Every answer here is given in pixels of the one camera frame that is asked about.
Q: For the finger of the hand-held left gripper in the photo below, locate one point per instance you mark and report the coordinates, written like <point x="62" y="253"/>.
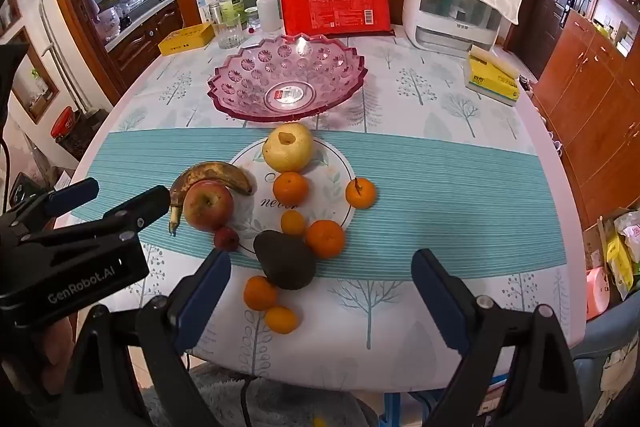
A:
<point x="145" y="207"/>
<point x="75" y="197"/>

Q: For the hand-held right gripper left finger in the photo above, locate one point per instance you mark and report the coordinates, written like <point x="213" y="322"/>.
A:
<point x="205" y="292"/>

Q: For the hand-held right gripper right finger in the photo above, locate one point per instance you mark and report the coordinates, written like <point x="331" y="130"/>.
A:
<point x="435" y="287"/>

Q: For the red lychee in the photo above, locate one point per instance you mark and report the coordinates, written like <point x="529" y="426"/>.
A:
<point x="226" y="239"/>

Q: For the red apple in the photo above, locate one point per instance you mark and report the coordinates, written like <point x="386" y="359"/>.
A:
<point x="208" y="207"/>

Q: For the small orange kumquat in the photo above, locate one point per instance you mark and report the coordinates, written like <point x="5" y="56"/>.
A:
<point x="293" y="223"/>
<point x="281" y="319"/>

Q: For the brown spotted banana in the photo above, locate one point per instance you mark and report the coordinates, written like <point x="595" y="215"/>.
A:
<point x="220" y="172"/>

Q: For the dark avocado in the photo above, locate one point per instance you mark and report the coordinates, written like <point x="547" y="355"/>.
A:
<point x="285" y="259"/>

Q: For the orange mandarin with stem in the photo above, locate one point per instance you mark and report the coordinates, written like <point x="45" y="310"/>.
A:
<point x="360" y="193"/>

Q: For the yellow apple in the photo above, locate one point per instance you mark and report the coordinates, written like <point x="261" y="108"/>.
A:
<point x="287" y="149"/>

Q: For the pink glass fruit bowl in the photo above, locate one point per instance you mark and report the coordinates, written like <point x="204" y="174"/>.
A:
<point x="250" y="72"/>

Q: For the person's left hand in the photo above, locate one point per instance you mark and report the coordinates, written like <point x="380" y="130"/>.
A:
<point x="50" y="352"/>

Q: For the red container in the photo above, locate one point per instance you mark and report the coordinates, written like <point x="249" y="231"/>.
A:
<point x="62" y="122"/>

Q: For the grey fluffy cushion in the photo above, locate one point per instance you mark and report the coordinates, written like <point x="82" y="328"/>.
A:
<point x="225" y="399"/>

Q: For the pink bin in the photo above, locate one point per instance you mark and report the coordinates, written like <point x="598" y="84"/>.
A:
<point x="597" y="292"/>

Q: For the cardboard box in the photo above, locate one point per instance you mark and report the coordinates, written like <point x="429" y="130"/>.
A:
<point x="595" y="232"/>

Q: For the yellow box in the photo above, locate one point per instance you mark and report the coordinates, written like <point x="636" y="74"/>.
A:
<point x="185" y="39"/>

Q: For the blue chair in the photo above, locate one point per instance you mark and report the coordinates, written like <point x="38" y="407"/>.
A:
<point x="605" y="337"/>

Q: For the clear glass tumbler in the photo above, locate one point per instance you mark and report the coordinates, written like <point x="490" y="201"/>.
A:
<point x="230" y="38"/>

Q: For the plastic bags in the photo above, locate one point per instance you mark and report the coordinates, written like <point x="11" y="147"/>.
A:
<point x="622" y="257"/>

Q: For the white carton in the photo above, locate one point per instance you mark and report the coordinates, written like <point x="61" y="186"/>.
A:
<point x="205" y="4"/>

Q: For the small glass jar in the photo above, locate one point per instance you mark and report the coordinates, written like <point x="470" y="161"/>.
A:
<point x="251" y="19"/>

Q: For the clear bottle with green label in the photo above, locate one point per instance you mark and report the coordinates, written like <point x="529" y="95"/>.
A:
<point x="230" y="2"/>

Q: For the white squeeze bottle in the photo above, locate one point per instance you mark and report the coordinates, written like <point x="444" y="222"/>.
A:
<point x="269" y="14"/>

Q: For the wooden cabinet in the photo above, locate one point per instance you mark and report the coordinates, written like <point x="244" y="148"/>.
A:
<point x="590" y="97"/>

